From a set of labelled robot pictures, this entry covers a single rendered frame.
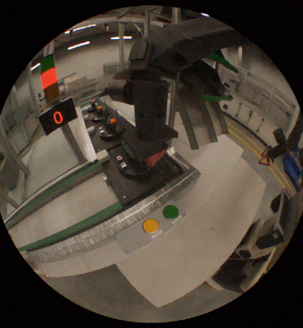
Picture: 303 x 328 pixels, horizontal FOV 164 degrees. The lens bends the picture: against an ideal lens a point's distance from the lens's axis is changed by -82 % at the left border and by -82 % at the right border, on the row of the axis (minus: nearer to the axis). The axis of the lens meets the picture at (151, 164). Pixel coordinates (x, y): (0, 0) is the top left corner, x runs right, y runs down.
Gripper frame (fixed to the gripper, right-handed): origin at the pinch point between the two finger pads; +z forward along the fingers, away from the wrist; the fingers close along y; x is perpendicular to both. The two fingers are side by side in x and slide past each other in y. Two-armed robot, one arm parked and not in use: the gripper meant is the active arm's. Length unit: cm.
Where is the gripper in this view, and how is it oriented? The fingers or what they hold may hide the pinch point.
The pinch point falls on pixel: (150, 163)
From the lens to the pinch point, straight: 29.2
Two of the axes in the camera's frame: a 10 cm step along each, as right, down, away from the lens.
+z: -0.1, 6.5, 7.6
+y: -8.1, 4.4, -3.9
